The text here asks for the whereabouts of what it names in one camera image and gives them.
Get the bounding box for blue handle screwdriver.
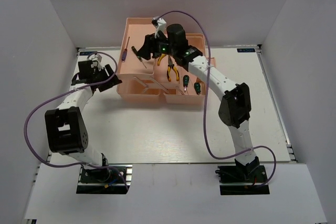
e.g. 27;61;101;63
121;37;130;62

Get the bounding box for blue label sticker right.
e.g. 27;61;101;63
237;48;256;53

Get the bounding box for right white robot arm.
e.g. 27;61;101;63
137;19;259;182

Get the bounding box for thin black green screwdriver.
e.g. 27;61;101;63
131;46;146;68

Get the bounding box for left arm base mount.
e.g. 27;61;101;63
76;165;133;195

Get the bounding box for blue label sticker left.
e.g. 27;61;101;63
79;51;98;57

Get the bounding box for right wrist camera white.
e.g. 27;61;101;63
152;16;166;38

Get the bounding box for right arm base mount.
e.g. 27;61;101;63
215;165;270;196

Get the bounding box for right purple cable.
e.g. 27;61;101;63
157;10;278;187

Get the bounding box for purple cable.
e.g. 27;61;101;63
23;51;129;190
157;10;278;187

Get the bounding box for blue label sticker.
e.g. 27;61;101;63
237;48;256;53
79;51;98;57

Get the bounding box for green stubby screwdriver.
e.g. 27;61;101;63
183;74;190;93
194;82;202;95

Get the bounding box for pink plastic toolbox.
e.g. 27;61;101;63
117;18;205;105

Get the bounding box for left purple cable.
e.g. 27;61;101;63
23;51;129;190

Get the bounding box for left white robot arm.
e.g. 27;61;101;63
45;60;122;182

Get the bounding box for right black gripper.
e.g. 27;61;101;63
136;30;177;60

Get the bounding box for yellow needle-nose pliers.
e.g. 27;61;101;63
166;56;180;82

